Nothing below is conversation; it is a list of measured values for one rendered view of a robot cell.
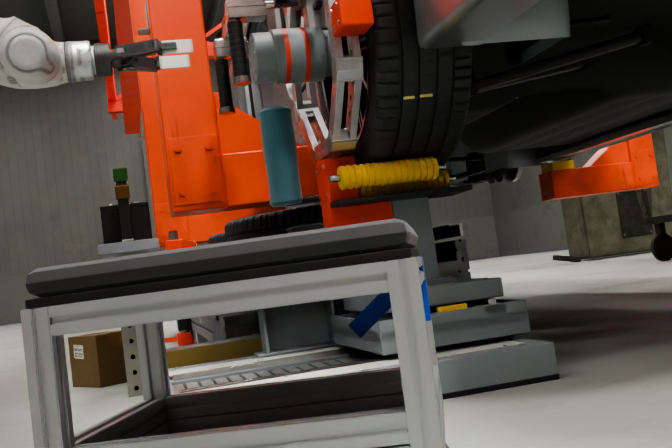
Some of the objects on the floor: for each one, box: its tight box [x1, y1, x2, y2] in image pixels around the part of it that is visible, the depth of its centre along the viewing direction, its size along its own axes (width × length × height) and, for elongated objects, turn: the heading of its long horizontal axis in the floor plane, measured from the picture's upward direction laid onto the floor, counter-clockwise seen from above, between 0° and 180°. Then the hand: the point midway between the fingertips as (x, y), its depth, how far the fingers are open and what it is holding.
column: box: [113, 253, 143, 397], centre depth 265 cm, size 10×10×42 cm
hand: (185, 53), depth 198 cm, fingers open, 12 cm apart
